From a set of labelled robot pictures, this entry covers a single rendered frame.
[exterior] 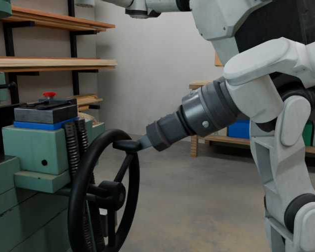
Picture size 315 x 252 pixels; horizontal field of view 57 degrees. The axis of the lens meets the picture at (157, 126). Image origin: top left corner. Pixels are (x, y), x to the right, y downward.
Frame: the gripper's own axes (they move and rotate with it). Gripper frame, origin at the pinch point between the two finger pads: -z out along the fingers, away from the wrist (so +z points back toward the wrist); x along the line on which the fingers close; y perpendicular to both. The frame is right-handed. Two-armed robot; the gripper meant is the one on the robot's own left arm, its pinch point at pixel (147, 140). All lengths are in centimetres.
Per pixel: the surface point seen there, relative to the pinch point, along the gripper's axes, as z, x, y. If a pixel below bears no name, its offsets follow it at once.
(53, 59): -158, 218, 116
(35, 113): -15.3, -8.1, 15.5
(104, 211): -35.9, 21.4, -15.2
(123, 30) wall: -116, 347, 141
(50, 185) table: -17.9, -11.1, 1.3
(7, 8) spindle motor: -15.0, -0.3, 40.7
